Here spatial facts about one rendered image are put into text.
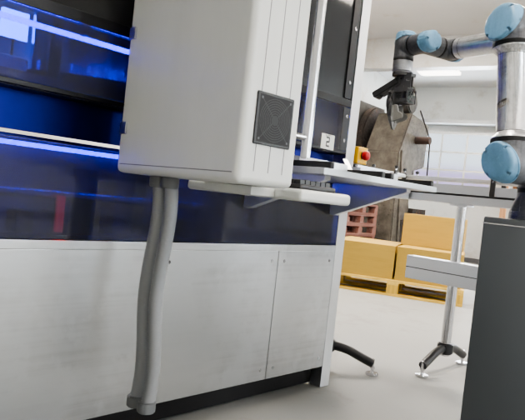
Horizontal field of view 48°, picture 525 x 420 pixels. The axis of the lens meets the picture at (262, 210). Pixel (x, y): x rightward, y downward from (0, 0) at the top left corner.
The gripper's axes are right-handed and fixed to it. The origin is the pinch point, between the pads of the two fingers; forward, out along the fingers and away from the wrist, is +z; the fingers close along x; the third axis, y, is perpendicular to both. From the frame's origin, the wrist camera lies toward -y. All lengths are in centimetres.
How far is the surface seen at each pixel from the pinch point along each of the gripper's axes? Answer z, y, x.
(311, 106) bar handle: 9, 28, -86
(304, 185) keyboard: 28, 27, -83
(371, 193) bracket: 26.1, -5.9, 0.1
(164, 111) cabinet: 13, -1, -106
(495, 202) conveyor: 23, 11, 83
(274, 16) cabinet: -8, 29, -102
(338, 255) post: 53, -25, 10
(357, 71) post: -24.7, -24.0, 9.2
